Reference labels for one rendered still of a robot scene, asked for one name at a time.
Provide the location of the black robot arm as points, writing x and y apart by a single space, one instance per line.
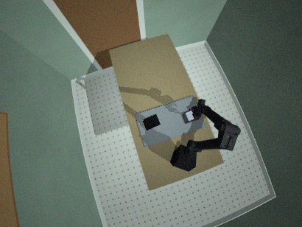
227 134

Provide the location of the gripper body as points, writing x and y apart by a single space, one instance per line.
195 115

